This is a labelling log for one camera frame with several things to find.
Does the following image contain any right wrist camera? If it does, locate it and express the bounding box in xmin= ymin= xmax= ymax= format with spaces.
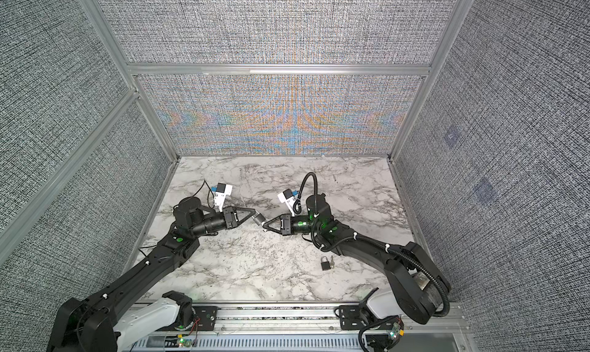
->
xmin=277 ymin=189 xmax=301 ymax=216

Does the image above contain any black padlock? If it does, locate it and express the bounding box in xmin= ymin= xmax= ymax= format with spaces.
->
xmin=321 ymin=256 xmax=334 ymax=271
xmin=253 ymin=213 xmax=267 ymax=227

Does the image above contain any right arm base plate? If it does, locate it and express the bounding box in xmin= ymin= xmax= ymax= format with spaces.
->
xmin=333 ymin=304 xmax=404 ymax=332

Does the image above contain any black corrugated cable conduit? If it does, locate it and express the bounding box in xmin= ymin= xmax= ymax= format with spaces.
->
xmin=298 ymin=171 xmax=452 ymax=318

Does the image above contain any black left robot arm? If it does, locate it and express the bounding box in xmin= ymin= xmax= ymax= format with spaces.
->
xmin=47 ymin=197 xmax=257 ymax=351

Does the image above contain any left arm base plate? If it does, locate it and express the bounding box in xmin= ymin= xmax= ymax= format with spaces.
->
xmin=158 ymin=305 xmax=219 ymax=334

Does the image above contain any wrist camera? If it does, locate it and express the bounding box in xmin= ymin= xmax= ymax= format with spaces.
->
xmin=277 ymin=189 xmax=301 ymax=216
xmin=211 ymin=183 xmax=233 ymax=212

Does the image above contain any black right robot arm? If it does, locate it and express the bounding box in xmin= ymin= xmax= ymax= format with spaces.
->
xmin=262 ymin=194 xmax=452 ymax=324

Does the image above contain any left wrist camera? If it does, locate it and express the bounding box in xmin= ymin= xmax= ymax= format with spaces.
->
xmin=211 ymin=183 xmax=233 ymax=212

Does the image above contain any aluminium front rail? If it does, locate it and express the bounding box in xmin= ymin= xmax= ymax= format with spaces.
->
xmin=121 ymin=299 xmax=477 ymax=351

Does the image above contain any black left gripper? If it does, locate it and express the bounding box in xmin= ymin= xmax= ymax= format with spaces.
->
xmin=193 ymin=207 xmax=256 ymax=239

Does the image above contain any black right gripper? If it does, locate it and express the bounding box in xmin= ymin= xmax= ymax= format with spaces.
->
xmin=263 ymin=215 xmax=323 ymax=238

